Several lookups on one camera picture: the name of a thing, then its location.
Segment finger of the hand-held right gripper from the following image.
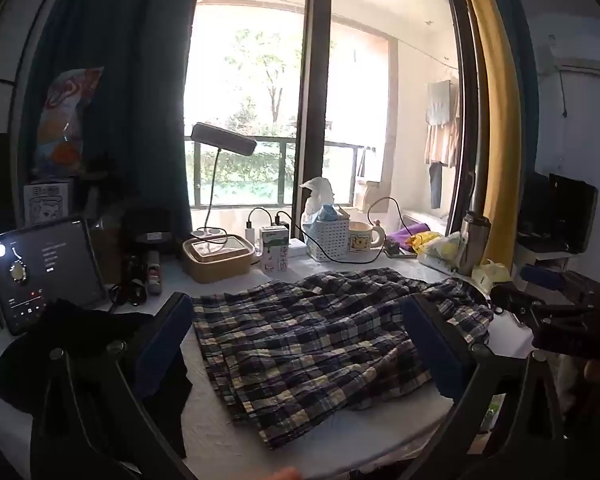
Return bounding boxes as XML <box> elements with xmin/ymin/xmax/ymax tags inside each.
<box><xmin>489</xmin><ymin>282</ymin><xmax>547</xmax><ymax>330</ymax></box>

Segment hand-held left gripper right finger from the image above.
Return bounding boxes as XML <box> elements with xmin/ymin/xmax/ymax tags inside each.
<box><xmin>400</xmin><ymin>294</ymin><xmax>566</xmax><ymax>480</ymax></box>

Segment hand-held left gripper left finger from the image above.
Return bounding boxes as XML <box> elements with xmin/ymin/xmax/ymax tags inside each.
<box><xmin>30</xmin><ymin>290</ymin><xmax>201</xmax><ymax>480</ymax></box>

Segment blue plaid pants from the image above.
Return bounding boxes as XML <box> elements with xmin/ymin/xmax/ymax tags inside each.
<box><xmin>192</xmin><ymin>267</ymin><xmax>496</xmax><ymax>451</ymax></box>

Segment hanging dark pants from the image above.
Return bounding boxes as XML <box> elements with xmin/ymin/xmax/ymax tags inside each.
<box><xmin>428</xmin><ymin>162</ymin><xmax>443</xmax><ymax>209</ymax></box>

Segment pale yellow bag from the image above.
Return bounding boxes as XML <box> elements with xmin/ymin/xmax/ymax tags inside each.
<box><xmin>472</xmin><ymin>260</ymin><xmax>513</xmax><ymax>296</ymax></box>

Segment black cloth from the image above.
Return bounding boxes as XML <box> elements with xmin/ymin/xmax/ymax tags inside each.
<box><xmin>0</xmin><ymin>300</ymin><xmax>193</xmax><ymax>461</ymax></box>

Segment stainless steel tumbler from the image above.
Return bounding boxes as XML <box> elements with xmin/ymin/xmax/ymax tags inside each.
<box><xmin>457</xmin><ymin>210</ymin><xmax>492</xmax><ymax>276</ymax></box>

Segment white yellow patterned bag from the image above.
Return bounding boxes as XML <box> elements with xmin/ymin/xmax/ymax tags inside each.
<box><xmin>417</xmin><ymin>232</ymin><xmax>463</xmax><ymax>273</ymax></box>

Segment beige lidded food container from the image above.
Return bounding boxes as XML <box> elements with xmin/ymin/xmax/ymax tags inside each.
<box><xmin>182</xmin><ymin>235</ymin><xmax>256</xmax><ymax>283</ymax></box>

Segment brown cardboard box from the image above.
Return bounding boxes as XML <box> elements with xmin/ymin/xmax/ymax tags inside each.
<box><xmin>90</xmin><ymin>227</ymin><xmax>123</xmax><ymax>283</ymax></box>

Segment black box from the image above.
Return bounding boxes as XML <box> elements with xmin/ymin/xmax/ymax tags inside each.
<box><xmin>122</xmin><ymin>208</ymin><xmax>173</xmax><ymax>261</ymax></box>

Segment purple cloth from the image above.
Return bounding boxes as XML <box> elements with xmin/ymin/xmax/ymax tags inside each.
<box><xmin>387</xmin><ymin>227</ymin><xmax>433</xmax><ymax>256</ymax></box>

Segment black tablet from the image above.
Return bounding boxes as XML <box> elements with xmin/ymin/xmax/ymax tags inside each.
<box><xmin>0</xmin><ymin>217</ymin><xmax>108</xmax><ymax>336</ymax></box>

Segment white green milk carton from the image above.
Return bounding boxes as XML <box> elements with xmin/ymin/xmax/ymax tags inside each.
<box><xmin>259</xmin><ymin>225</ymin><xmax>290</xmax><ymax>275</ymax></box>

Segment white plastic basket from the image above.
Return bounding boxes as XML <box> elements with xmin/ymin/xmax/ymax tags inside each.
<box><xmin>302</xmin><ymin>220</ymin><xmax>351</xmax><ymax>262</ymax></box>

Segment light blue cloth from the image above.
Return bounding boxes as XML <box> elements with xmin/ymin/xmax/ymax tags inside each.
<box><xmin>312</xmin><ymin>203</ymin><xmax>351</xmax><ymax>223</ymax></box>

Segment white printed box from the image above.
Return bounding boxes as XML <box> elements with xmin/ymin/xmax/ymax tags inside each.
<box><xmin>22</xmin><ymin>180</ymin><xmax>73</xmax><ymax>226</ymax></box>

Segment white plastic bag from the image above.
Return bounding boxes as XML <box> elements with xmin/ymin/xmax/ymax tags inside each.
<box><xmin>300</xmin><ymin>177</ymin><xmax>336</xmax><ymax>223</ymax></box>

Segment yellow curtain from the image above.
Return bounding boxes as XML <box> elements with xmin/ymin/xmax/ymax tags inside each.
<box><xmin>455</xmin><ymin>0</ymin><xmax>523</xmax><ymax>281</ymax></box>

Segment hanging light clothes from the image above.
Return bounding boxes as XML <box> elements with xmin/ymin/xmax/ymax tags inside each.
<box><xmin>425</xmin><ymin>80</ymin><xmax>462</xmax><ymax>168</ymax></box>

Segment desk lamp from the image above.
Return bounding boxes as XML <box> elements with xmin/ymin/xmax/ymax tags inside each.
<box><xmin>190</xmin><ymin>122</ymin><xmax>258</xmax><ymax>241</ymax></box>

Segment balcony railing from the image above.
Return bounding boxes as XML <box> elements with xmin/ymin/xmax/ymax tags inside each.
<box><xmin>184</xmin><ymin>135</ymin><xmax>376</xmax><ymax>208</ymax></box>

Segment white air conditioner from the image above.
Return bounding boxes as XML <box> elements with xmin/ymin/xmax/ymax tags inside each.
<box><xmin>555</xmin><ymin>57</ymin><xmax>600</xmax><ymax>82</ymax></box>

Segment dark blue curtain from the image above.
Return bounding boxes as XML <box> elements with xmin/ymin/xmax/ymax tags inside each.
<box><xmin>20</xmin><ymin>0</ymin><xmax>201</xmax><ymax>241</ymax></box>

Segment dark door frame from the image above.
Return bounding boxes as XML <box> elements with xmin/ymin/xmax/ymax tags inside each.
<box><xmin>290</xmin><ymin>0</ymin><xmax>333</xmax><ymax>241</ymax></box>

